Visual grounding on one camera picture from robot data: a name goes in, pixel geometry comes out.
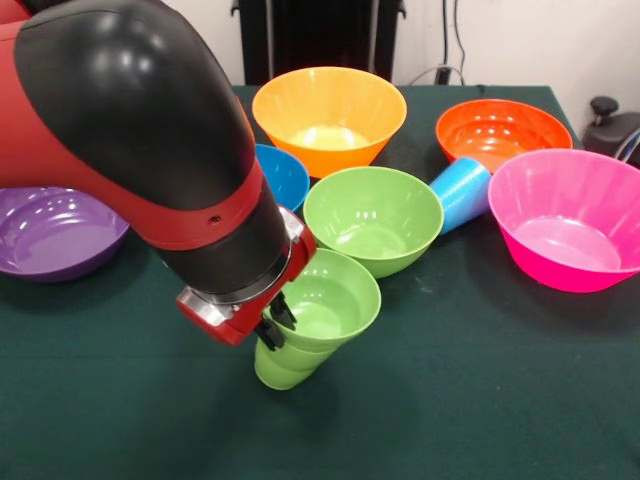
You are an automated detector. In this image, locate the dark green tablecloth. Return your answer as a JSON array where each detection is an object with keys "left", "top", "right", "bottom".
[{"left": 0, "top": 83, "right": 640, "bottom": 480}]

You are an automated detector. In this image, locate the large pink bowl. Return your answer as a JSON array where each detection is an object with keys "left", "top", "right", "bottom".
[{"left": 487, "top": 148, "right": 640, "bottom": 295}]

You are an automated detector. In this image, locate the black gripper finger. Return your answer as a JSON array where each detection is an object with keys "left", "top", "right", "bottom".
[
  {"left": 268, "top": 292, "right": 299, "bottom": 331},
  {"left": 253, "top": 322, "right": 286, "bottom": 351}
]

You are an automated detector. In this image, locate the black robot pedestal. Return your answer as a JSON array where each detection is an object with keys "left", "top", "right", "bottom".
[{"left": 230, "top": 0, "right": 407, "bottom": 86}]

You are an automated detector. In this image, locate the blue cup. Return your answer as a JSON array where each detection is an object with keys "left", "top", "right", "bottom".
[{"left": 428, "top": 156, "right": 492, "bottom": 236}]

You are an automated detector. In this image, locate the large yellow-orange bowl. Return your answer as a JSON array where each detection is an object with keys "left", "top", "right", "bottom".
[{"left": 251, "top": 66, "right": 408, "bottom": 180}]

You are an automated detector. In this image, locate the white cable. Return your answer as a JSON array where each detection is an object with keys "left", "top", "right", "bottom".
[{"left": 407, "top": 64, "right": 442, "bottom": 86}]

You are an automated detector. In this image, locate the black wall cable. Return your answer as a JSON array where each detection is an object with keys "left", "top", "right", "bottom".
[{"left": 442, "top": 0, "right": 469, "bottom": 86}]

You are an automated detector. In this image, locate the large green bowl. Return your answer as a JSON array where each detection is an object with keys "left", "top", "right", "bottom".
[{"left": 302, "top": 166, "right": 446, "bottom": 280}]

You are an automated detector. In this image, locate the wide purple bowl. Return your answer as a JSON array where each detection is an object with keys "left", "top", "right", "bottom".
[{"left": 0, "top": 185, "right": 132, "bottom": 284}]

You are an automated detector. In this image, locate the grey chair with black knob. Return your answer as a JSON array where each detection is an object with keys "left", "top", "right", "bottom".
[{"left": 582, "top": 96, "right": 640, "bottom": 166}]

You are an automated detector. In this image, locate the wide red-orange bowl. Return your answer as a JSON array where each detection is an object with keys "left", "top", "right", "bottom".
[{"left": 434, "top": 98, "right": 575, "bottom": 174}]

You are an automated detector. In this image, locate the stack of green cups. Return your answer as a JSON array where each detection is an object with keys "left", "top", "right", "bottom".
[{"left": 253, "top": 339, "right": 331, "bottom": 391}]

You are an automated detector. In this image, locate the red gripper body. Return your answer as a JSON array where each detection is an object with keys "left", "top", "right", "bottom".
[{"left": 174, "top": 230, "right": 318, "bottom": 348}]

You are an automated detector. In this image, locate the blue bowl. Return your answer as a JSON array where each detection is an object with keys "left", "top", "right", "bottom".
[{"left": 254, "top": 143, "right": 311, "bottom": 214}]

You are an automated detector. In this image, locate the small green bowl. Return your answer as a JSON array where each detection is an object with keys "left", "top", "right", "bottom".
[{"left": 263, "top": 247, "right": 383, "bottom": 354}]

